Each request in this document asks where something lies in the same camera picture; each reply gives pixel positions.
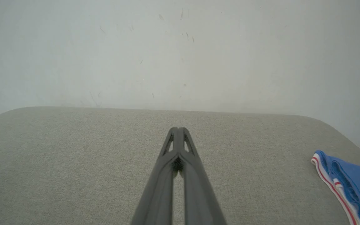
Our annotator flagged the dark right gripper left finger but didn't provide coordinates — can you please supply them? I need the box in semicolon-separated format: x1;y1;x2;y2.
132;127;179;225

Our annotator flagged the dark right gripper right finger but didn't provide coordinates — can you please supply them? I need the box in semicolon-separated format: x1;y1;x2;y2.
179;127;227;225

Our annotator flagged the grey fabric sofa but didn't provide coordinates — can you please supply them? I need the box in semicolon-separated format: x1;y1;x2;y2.
0;106;360;225

